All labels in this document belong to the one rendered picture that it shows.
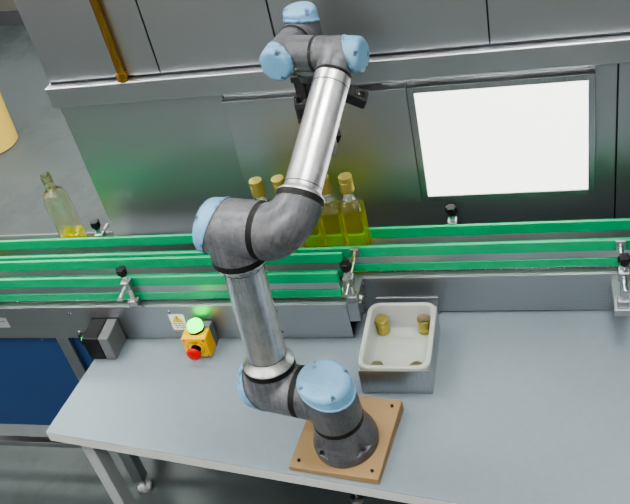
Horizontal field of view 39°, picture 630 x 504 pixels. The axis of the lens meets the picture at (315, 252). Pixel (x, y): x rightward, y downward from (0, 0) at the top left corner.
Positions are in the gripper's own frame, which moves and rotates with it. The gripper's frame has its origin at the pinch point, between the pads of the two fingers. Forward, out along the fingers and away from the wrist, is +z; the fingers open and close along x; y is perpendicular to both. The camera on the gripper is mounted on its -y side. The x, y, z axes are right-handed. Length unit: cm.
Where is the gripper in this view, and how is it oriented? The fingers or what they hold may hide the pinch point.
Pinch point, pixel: (337, 144)
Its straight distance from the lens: 210.6
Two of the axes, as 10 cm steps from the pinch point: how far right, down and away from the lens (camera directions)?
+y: -9.7, 0.4, 2.6
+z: 2.0, 7.6, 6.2
